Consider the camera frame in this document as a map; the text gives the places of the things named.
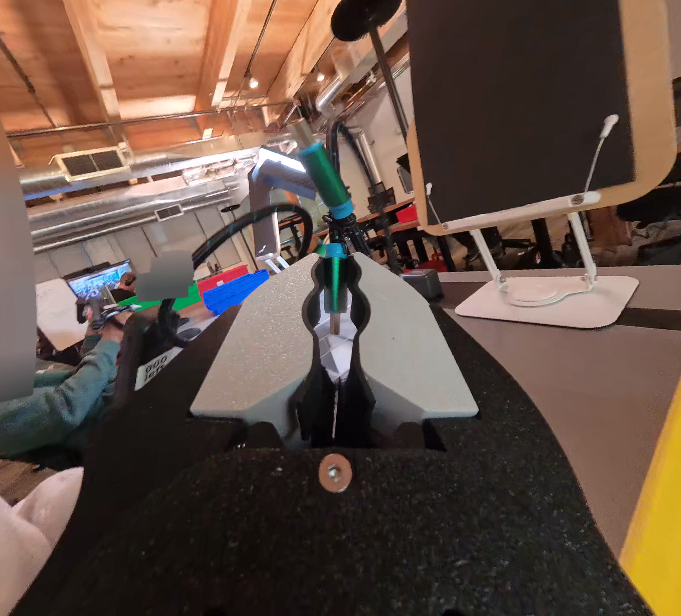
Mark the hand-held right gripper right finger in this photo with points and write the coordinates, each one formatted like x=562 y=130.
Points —
x=409 y=355

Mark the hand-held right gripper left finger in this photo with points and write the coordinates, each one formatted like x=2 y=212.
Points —
x=255 y=355

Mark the green plastic bin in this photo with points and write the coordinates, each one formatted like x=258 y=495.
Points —
x=181 y=301

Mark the blue storage bin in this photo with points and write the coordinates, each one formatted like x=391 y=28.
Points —
x=234 y=294

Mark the laptop screen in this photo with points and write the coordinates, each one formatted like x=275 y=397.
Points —
x=98 y=280

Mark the red plastic bin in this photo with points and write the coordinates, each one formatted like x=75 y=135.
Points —
x=223 y=278

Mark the grey tilted panel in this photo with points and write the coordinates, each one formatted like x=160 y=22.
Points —
x=264 y=233

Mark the red box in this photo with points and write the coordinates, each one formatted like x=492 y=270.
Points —
x=407 y=214

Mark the ceiling air vent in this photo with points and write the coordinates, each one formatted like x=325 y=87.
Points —
x=93 y=162

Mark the LED light panel on stand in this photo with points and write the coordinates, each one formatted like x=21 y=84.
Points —
x=284 y=174

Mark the yellow plastic bin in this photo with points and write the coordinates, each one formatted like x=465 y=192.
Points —
x=654 y=520

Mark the black board on white stand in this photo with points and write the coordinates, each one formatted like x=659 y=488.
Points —
x=505 y=68

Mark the black round disc on pole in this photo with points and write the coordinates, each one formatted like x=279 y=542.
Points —
x=367 y=6

